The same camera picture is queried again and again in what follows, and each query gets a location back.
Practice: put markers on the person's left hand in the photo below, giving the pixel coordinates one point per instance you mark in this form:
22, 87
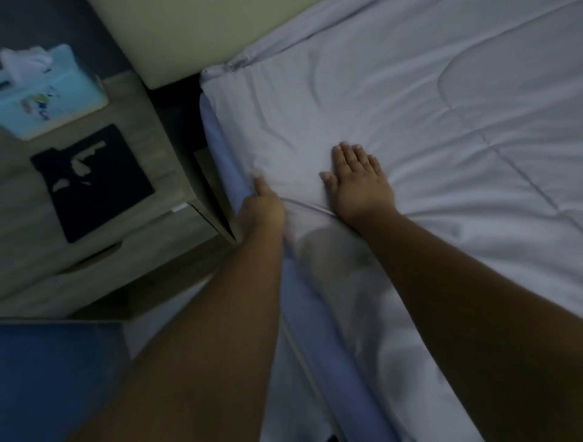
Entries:
260, 213

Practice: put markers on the person's right hand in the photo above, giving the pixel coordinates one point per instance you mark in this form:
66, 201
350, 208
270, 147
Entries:
360, 191

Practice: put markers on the person's left thumb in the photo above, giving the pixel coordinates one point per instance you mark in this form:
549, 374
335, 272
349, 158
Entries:
264, 186

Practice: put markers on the person's right little finger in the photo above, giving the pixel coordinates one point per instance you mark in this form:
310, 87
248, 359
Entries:
375, 165

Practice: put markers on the person's right thumb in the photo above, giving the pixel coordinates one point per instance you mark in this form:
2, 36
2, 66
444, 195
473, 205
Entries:
328, 181

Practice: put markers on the person's right middle finger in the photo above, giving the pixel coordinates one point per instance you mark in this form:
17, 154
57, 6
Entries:
353, 156

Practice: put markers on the white quilted comforter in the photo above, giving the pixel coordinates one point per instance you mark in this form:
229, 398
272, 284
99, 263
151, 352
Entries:
432, 114

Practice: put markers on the person's left forearm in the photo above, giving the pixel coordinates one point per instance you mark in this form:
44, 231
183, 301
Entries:
214, 341

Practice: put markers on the person's right forearm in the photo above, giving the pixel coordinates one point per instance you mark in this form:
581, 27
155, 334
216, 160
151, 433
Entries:
460, 318

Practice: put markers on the wooden nightstand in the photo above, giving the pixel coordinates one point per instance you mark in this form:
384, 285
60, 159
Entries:
155, 150

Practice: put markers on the black square mat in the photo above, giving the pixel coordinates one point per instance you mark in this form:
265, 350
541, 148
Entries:
114, 182

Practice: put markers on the blue fitted bed sheet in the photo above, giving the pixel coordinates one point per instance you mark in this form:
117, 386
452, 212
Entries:
325, 346

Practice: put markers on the cream padded headboard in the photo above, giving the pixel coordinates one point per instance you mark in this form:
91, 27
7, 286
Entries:
182, 36

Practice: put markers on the light blue tissue box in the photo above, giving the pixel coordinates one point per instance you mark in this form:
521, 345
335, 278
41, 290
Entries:
59, 102

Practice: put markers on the white tissue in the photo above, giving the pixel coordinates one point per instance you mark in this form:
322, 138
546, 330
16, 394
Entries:
25, 61

